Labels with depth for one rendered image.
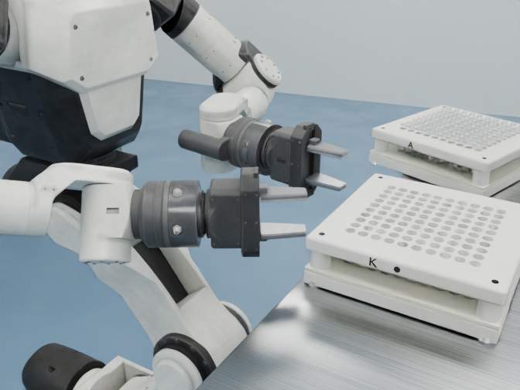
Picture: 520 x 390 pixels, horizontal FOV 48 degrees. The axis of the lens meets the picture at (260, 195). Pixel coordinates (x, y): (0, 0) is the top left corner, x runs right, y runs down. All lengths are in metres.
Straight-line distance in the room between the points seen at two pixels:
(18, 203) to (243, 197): 0.26
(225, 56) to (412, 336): 0.73
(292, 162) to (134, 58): 0.33
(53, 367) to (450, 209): 1.03
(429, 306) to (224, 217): 0.27
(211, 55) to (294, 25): 3.65
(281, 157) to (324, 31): 3.90
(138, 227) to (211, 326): 0.40
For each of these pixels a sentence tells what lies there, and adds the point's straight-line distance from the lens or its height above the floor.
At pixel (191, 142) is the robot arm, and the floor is 0.97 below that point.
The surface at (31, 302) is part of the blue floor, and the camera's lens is 2.41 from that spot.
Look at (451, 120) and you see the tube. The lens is 1.22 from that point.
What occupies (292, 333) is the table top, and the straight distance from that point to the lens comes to 0.70.
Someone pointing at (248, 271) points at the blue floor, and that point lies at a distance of 2.43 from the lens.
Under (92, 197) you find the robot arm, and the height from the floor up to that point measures 1.00.
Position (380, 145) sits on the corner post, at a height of 0.92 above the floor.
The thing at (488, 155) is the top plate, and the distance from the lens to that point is 1.07.
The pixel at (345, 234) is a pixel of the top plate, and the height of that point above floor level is 0.95.
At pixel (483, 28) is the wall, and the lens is 4.63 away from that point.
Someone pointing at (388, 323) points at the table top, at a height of 0.88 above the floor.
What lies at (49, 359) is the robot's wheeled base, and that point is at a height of 0.35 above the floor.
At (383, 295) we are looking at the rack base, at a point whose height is 0.90.
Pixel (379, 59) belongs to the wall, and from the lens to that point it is 4.74.
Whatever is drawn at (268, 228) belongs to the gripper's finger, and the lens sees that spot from 0.77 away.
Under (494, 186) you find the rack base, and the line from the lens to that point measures 1.09.
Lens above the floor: 1.31
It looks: 25 degrees down
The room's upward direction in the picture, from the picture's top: straight up
